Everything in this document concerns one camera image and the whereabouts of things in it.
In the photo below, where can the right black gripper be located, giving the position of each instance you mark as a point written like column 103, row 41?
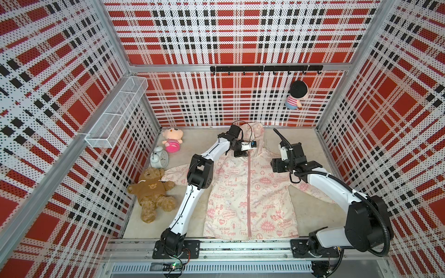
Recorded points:
column 276, row 165

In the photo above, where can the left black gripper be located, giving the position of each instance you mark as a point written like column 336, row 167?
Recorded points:
column 241, row 153

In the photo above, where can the cream pink printed jacket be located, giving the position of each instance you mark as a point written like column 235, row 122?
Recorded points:
column 247, row 200

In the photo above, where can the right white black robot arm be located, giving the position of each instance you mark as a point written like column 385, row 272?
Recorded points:
column 367, row 227

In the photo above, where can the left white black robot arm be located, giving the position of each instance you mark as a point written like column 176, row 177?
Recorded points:
column 199, row 178

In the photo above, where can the pink pig plush doll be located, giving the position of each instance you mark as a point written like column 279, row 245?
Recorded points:
column 172, row 139

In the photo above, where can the black-haired hanging doll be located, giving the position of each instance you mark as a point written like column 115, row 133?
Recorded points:
column 298, row 92

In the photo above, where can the white alarm clock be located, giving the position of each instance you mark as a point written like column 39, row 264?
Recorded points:
column 159, row 158

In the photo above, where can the brown teddy bear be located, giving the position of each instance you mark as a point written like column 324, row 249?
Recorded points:
column 151, row 194

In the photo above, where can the green circuit board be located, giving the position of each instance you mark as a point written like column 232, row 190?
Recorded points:
column 165, row 267

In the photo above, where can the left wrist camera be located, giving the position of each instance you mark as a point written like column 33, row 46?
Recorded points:
column 248, row 145

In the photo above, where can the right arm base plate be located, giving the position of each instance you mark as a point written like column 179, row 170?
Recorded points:
column 300, row 249

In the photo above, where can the black hook rail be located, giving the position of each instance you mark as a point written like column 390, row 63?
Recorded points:
column 261, row 69

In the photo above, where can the aluminium front rail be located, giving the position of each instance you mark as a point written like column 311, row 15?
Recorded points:
column 132, row 258

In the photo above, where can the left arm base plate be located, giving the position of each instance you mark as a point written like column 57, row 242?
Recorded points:
column 190, row 249

